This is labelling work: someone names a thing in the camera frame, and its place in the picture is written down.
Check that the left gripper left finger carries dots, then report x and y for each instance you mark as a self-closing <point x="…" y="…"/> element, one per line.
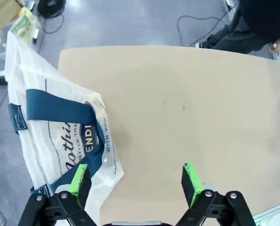
<point x="79" y="188"/>

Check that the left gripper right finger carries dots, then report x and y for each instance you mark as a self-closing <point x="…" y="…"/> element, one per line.
<point x="194" y="188"/>

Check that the person right hand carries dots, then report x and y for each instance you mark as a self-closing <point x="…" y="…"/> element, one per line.
<point x="279" y="44"/>

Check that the black floor block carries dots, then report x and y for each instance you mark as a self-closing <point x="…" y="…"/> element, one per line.
<point x="0" y="81"/>

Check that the person in black clothes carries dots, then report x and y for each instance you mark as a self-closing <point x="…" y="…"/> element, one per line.
<point x="248" y="28"/>

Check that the green and white carton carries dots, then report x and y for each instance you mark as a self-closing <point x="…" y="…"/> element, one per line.
<point x="22" y="23"/>

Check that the brown cardboard box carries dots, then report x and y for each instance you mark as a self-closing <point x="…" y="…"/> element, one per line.
<point x="1" y="16"/>

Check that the aluminium frame profile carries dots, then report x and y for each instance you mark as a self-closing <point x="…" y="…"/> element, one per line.
<point x="271" y="208"/>

